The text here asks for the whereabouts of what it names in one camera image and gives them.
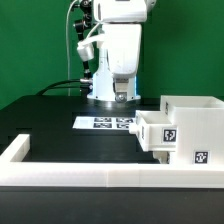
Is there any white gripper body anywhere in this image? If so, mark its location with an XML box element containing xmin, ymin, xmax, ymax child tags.
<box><xmin>103</xmin><ymin>24</ymin><xmax>142</xmax><ymax>79</ymax></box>

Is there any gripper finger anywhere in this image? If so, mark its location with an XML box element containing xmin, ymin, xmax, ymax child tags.
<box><xmin>114</xmin><ymin>79</ymin><xmax>129</xmax><ymax>103</ymax></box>

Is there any white drawer tray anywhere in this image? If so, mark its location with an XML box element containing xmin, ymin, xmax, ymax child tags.
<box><xmin>153</xmin><ymin>151</ymin><xmax>170</xmax><ymax>164</ymax></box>
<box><xmin>129</xmin><ymin>110</ymin><xmax>177</xmax><ymax>152</ymax></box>

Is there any white front drawer tray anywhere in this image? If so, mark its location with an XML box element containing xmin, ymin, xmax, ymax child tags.
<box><xmin>153</xmin><ymin>151</ymin><xmax>170</xmax><ymax>164</ymax></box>

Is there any white drawer cabinet box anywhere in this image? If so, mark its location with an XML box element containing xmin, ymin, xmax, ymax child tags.
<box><xmin>160</xmin><ymin>95</ymin><xmax>224</xmax><ymax>165</ymax></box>

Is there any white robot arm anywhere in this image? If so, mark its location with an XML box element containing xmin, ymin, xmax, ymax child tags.
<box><xmin>77</xmin><ymin>0</ymin><xmax>157</xmax><ymax>103</ymax></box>

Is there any marker tag sheet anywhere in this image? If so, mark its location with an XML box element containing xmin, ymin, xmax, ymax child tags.
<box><xmin>73</xmin><ymin>116</ymin><xmax>135</xmax><ymax>130</ymax></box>

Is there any black cable bundle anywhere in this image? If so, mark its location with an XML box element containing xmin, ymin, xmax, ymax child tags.
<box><xmin>35</xmin><ymin>78</ymin><xmax>94</xmax><ymax>97</ymax></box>

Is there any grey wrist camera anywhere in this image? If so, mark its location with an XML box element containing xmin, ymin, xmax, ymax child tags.
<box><xmin>77</xmin><ymin>35</ymin><xmax>100</xmax><ymax>62</ymax></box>

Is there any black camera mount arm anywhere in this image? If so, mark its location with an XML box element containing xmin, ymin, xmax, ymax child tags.
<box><xmin>73</xmin><ymin>0</ymin><xmax>98</xmax><ymax>78</ymax></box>

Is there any white U-shaped border frame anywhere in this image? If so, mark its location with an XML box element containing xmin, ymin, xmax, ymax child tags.
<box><xmin>0</xmin><ymin>134</ymin><xmax>224</xmax><ymax>188</ymax></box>

